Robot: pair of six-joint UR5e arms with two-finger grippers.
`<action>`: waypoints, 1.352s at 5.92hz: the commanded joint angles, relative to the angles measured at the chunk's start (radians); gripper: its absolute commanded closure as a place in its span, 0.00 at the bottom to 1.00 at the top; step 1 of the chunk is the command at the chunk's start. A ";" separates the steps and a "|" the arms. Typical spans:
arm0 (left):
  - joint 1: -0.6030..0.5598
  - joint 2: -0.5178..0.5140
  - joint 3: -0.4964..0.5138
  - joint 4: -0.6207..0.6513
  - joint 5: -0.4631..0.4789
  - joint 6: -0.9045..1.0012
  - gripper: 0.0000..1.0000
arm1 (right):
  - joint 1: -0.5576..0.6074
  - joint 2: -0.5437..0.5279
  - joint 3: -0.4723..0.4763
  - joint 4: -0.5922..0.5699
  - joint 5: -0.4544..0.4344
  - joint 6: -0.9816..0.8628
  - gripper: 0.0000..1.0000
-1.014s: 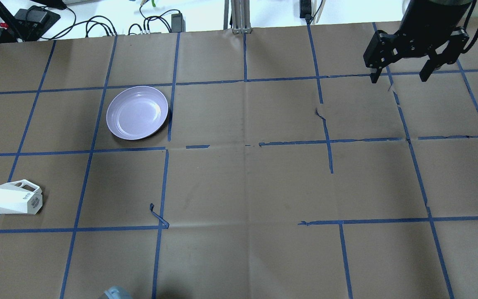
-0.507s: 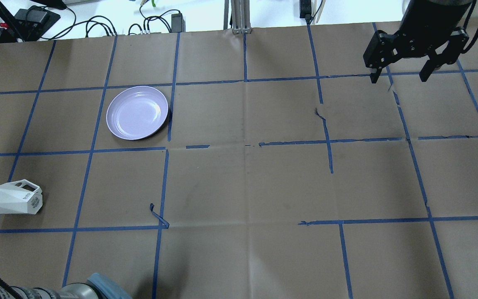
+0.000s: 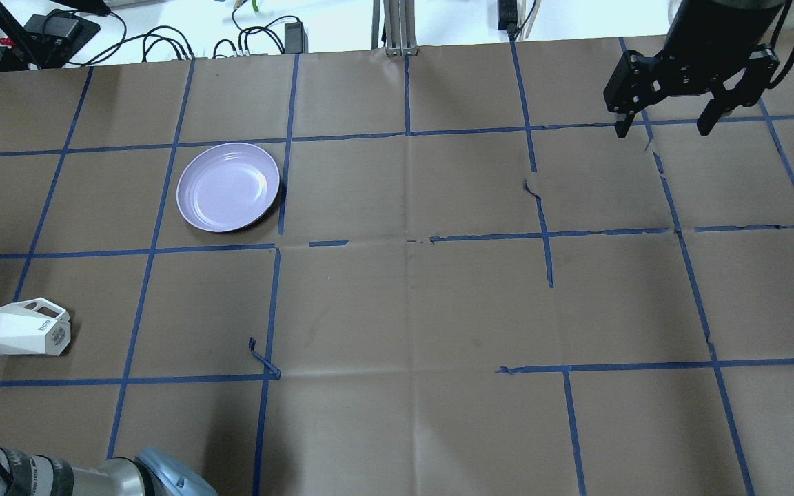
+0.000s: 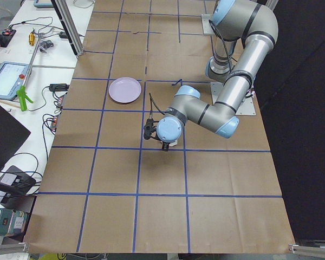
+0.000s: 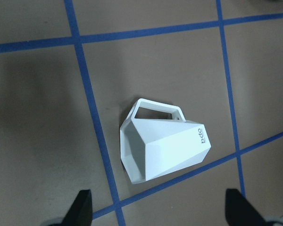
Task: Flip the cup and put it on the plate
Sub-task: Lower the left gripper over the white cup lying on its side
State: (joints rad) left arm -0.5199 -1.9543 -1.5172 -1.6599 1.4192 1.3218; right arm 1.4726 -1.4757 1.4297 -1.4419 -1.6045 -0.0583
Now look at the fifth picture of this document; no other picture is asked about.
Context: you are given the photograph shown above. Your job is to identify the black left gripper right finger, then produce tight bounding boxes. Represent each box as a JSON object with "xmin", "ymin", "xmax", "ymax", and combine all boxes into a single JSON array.
[{"xmin": 225, "ymin": 188, "xmax": 266, "ymax": 226}]

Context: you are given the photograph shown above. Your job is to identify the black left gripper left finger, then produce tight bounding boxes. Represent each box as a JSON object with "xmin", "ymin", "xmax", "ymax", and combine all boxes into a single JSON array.
[{"xmin": 63, "ymin": 189, "xmax": 92, "ymax": 226}]

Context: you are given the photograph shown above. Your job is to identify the white faceted cup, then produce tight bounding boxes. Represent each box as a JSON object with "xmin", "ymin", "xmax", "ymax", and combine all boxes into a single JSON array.
[{"xmin": 119, "ymin": 98, "xmax": 211, "ymax": 184}]

